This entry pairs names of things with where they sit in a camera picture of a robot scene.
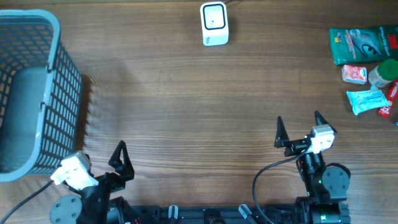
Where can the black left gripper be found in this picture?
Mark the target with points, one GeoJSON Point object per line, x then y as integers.
{"type": "Point", "coordinates": [125, 170]}

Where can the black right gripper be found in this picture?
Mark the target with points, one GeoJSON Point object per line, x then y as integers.
{"type": "Point", "coordinates": [282, 137]}

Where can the teal white packet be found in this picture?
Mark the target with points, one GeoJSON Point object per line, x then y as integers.
{"type": "Point", "coordinates": [362, 101]}

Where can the orange white small box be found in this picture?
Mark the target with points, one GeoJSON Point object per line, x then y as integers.
{"type": "Point", "coordinates": [354, 74]}

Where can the red Nescafe sachet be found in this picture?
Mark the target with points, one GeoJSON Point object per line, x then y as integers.
{"type": "Point", "coordinates": [391, 97]}

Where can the green cap white bottle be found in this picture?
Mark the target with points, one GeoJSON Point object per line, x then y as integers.
{"type": "Point", "coordinates": [383, 74]}

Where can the green 3M gloves packet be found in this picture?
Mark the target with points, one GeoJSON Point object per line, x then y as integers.
{"type": "Point", "coordinates": [364, 45]}

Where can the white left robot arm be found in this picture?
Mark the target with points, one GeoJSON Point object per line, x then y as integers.
{"type": "Point", "coordinates": [90, 199]}

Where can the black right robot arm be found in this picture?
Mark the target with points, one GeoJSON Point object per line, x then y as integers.
{"type": "Point", "coordinates": [326, 184]}

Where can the white barcode scanner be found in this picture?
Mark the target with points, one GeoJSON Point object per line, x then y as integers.
{"type": "Point", "coordinates": [214, 23]}

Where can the grey plastic mesh basket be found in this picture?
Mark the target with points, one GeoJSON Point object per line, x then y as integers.
{"type": "Point", "coordinates": [40, 94]}

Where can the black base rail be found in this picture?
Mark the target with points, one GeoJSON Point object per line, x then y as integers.
{"type": "Point", "coordinates": [174, 214]}

